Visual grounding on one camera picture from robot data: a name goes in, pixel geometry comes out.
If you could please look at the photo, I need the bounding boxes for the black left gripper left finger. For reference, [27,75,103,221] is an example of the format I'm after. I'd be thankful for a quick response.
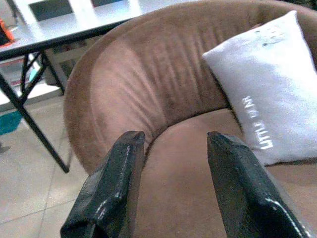
[60,130,146,238]

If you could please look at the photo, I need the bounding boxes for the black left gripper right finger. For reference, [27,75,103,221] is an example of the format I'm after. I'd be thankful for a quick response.
[207,131,313,238]

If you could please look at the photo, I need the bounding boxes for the brown round sofa chair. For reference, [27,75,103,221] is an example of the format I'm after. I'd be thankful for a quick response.
[63,0,317,238]

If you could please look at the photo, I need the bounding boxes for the white pillow with lettering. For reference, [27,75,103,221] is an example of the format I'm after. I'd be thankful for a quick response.
[202,10,317,167]

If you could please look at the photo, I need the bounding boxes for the teal box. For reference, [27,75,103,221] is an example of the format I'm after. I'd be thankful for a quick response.
[0,111,23,135]

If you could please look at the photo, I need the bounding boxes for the white folding table black legs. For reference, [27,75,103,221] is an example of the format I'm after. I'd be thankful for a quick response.
[0,0,164,174]

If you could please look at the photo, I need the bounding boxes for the orange and black object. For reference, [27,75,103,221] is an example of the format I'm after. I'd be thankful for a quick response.
[0,17,14,47]

